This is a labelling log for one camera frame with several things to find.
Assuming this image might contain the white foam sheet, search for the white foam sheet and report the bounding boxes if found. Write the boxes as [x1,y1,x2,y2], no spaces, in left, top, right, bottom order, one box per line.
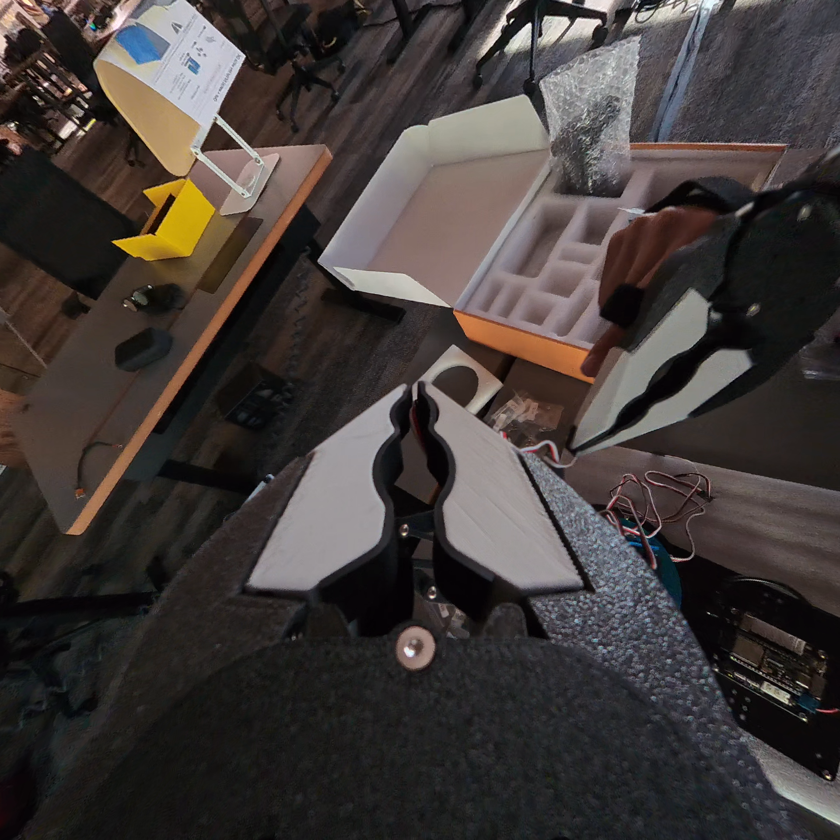
[564,446,840,815]

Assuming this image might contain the crumpled clear plastic bags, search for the crumpled clear plastic bags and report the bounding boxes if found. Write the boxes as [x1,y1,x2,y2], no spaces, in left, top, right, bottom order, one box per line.
[484,390,567,442]

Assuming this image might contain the blue toy robot arm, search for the blue toy robot arm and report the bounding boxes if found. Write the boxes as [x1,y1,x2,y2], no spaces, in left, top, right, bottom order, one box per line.
[392,502,840,782]

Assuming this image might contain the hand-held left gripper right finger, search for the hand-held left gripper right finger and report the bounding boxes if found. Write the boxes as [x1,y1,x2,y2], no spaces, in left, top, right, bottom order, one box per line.
[419,382,587,596]

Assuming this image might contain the bubble wrap bundle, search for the bubble wrap bundle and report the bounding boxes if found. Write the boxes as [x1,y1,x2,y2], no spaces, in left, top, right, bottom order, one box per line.
[539,36,642,198]

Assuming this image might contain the wood-edged office desk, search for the wood-edged office desk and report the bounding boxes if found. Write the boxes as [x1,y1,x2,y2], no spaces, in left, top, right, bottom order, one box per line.
[13,144,332,536]

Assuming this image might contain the orange and white kit box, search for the orange and white kit box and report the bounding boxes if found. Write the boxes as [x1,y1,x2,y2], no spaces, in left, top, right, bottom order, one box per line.
[318,95,788,385]

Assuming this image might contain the white foam cutout piece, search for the white foam cutout piece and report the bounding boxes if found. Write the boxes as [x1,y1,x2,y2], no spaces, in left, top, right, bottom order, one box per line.
[419,344,508,416]

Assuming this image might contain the curved cream sign stand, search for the curved cream sign stand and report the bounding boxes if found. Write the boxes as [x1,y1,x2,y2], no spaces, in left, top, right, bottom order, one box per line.
[93,0,281,217]

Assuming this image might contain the controller circuit board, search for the controller circuit board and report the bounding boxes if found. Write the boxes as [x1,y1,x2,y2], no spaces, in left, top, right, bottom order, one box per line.
[710,605,829,715]

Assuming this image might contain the dark oval pouch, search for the dark oval pouch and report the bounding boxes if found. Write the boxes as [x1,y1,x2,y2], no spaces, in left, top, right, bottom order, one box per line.
[113,326,174,373]

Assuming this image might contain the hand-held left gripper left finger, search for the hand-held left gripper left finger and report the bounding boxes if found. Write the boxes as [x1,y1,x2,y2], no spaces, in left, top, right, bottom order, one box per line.
[246,384,412,599]

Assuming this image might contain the yellow plastic bin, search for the yellow plastic bin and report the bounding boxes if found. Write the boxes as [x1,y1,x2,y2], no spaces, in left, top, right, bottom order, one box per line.
[112,177,217,262]

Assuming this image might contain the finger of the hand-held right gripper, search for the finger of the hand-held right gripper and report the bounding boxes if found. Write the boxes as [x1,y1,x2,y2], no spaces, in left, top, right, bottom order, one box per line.
[570,350,753,456]
[570,290,714,450]

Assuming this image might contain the red white servo cables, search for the red white servo cables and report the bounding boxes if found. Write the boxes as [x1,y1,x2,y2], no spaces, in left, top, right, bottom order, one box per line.
[512,438,716,567]

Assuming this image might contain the person's right hand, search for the person's right hand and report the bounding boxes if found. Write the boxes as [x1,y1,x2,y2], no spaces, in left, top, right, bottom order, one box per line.
[581,206,718,382]

